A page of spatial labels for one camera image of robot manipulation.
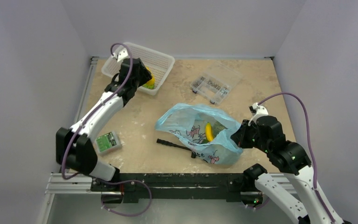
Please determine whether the yellow fake fruit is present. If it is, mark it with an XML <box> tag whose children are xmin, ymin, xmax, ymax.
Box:
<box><xmin>146</xmin><ymin>66</ymin><xmax>155</xmax><ymax>85</ymax></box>

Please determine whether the dark green fake melon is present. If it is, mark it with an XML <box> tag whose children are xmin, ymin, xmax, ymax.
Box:
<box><xmin>212</xmin><ymin>121</ymin><xmax>226</xmax><ymax>137</ymax></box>

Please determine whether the yellow fake banana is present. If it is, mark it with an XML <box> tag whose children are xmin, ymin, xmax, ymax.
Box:
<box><xmin>205</xmin><ymin>123</ymin><xmax>214</xmax><ymax>142</ymax></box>

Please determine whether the light blue plastic bag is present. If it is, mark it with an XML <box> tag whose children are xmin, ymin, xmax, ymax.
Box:
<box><xmin>155</xmin><ymin>103</ymin><xmax>243</xmax><ymax>165</ymax></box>

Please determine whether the green fake fruit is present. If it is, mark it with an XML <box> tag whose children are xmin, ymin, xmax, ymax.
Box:
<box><xmin>144</xmin><ymin>84</ymin><xmax>155</xmax><ymax>90</ymax></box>

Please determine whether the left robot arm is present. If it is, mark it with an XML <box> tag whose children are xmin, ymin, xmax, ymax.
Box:
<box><xmin>55</xmin><ymin>58</ymin><xmax>152</xmax><ymax>191</ymax></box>

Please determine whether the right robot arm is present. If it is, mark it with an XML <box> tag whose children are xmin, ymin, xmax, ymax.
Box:
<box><xmin>231</xmin><ymin>116</ymin><xmax>347</xmax><ymax>224</ymax></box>

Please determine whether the white perforated plastic basket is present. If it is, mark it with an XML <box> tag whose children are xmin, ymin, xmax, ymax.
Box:
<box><xmin>101</xmin><ymin>42</ymin><xmax>175</xmax><ymax>96</ymax></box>

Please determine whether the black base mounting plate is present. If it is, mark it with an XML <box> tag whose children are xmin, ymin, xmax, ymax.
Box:
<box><xmin>90</xmin><ymin>173</ymin><xmax>264</xmax><ymax>205</ymax></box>

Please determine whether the clear plastic screw organizer box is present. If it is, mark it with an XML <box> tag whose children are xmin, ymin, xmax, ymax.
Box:
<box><xmin>190</xmin><ymin>62</ymin><xmax>243</xmax><ymax>105</ymax></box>

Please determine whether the green label clear small box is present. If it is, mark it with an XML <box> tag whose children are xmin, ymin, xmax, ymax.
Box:
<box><xmin>95</xmin><ymin>131</ymin><xmax>123</xmax><ymax>156</ymax></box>

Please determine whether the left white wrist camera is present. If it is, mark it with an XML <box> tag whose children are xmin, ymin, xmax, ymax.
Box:
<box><xmin>111</xmin><ymin>48</ymin><xmax>130</xmax><ymax>63</ymax></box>

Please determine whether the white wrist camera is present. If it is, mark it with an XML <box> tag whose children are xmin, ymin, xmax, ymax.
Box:
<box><xmin>249</xmin><ymin>103</ymin><xmax>269</xmax><ymax>126</ymax></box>
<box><xmin>111</xmin><ymin>48</ymin><xmax>130</xmax><ymax>63</ymax></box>

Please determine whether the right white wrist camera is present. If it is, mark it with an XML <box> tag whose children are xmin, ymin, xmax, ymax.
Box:
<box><xmin>249</xmin><ymin>103</ymin><xmax>269</xmax><ymax>126</ymax></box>

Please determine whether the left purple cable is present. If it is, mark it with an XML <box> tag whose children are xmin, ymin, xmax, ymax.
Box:
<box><xmin>61</xmin><ymin>42</ymin><xmax>134</xmax><ymax>181</ymax></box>

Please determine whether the black T-handle tool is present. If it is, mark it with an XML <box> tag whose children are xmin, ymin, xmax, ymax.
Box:
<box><xmin>156</xmin><ymin>139</ymin><xmax>196</xmax><ymax>159</ymax></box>

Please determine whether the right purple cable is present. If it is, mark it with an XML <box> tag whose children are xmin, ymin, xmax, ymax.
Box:
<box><xmin>257</xmin><ymin>92</ymin><xmax>337</xmax><ymax>224</ymax></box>

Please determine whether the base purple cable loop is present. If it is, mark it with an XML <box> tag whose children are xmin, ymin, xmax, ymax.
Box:
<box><xmin>100</xmin><ymin>180</ymin><xmax>153</xmax><ymax>217</ymax></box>

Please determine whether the aluminium frame rail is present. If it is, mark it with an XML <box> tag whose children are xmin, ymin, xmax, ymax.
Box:
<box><xmin>44</xmin><ymin>56</ymin><xmax>99</xmax><ymax>196</ymax></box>

